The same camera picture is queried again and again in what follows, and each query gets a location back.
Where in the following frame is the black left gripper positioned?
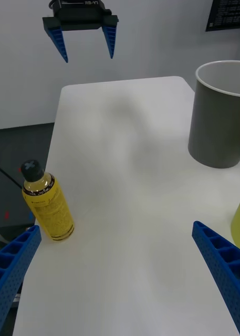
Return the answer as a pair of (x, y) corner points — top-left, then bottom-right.
(42, 0), (119, 64)

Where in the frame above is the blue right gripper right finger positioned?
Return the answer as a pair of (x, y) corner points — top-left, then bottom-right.
(192, 220), (240, 336)

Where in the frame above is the grey plastic bin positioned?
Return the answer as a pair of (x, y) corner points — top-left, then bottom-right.
(187, 60), (240, 169)

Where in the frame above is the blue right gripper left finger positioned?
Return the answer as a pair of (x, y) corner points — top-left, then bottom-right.
(0, 225), (43, 336)

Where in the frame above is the black floor cable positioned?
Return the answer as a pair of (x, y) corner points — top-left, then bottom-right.
(0, 164), (23, 190)

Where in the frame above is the yellow bottle with black cap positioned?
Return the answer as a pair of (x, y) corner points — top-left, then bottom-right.
(20, 159), (75, 242)

